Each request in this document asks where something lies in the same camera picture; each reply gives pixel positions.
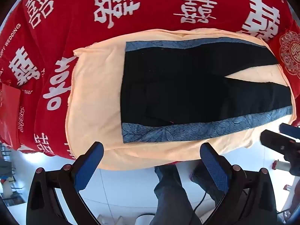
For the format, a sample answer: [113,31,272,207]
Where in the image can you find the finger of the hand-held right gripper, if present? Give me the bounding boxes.
[279,123,300,137]
[261,129,300,155]

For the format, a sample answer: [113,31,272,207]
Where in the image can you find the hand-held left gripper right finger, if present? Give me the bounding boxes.
[200,142,278,225]

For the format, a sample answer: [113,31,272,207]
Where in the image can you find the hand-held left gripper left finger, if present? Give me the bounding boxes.
[26,142,105,225]

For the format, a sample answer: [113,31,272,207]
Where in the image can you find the black pants with blue stripes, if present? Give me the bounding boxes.
[120,37,293,144]

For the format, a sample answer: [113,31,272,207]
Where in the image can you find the red patterned cushion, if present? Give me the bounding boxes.
[267,27,300,85]

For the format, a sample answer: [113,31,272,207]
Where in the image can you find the cream blanket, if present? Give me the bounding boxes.
[64,28,296,170]

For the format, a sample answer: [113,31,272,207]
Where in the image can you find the dark metal rack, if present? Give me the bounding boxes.
[0,143,26,207]

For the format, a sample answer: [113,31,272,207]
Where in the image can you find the red paper envelope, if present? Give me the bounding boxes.
[0,83,22,125]

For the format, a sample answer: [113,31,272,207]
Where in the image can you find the red printed blanket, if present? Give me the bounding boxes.
[0,0,300,161]

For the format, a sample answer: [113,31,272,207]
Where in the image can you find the black cable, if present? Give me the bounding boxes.
[187,191,208,225]

